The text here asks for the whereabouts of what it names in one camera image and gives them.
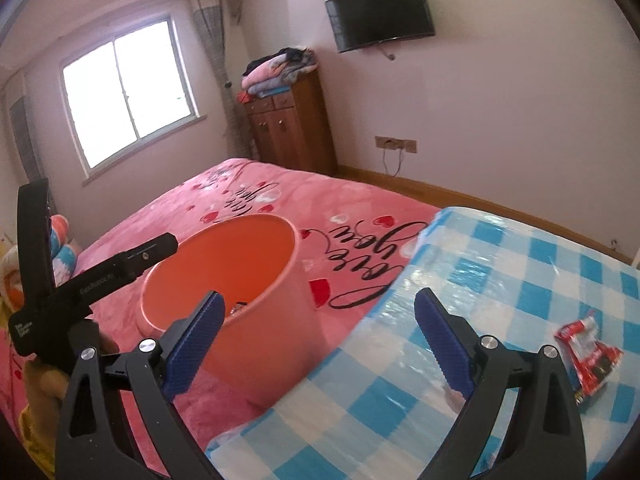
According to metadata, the grey patterned curtain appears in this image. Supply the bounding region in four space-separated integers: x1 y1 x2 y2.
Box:
190 0 251 161

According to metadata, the thin wall cable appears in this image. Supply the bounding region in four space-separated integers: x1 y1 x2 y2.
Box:
382 147 406 178

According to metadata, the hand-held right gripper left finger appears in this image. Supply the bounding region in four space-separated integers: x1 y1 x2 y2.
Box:
55 290 227 480

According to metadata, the person's left hand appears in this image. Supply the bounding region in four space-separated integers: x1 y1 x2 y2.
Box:
24 330 121 407

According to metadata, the pink plastic bucket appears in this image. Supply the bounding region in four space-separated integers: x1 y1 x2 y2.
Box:
137 213 326 396

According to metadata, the red snack packet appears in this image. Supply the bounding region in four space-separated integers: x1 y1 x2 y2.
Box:
554 310 625 405

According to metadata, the wall socket strip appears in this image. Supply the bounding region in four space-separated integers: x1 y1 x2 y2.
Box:
375 135 418 155

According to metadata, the black wall television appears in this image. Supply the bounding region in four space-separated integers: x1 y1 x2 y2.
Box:
325 0 436 54

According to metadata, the colourful printed pillow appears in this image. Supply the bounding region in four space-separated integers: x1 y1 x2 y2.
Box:
0 214 83 311

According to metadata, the pile of folded clothes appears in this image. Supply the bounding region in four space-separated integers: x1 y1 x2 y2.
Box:
237 46 318 103

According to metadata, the pink printed bed sheet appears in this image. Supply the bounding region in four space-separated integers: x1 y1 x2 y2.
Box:
0 157 443 480

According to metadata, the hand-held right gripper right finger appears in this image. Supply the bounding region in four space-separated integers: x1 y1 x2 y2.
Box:
414 287 587 480

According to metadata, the person's left forearm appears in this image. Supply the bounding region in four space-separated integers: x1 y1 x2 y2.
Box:
17 402 57 466

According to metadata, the wooden cabinet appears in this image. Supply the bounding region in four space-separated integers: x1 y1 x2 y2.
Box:
243 67 338 177

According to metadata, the blue checked tablecloth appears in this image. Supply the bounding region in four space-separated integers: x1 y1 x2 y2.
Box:
205 206 640 480

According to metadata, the window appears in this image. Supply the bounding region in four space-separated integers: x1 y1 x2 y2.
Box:
60 15 206 173

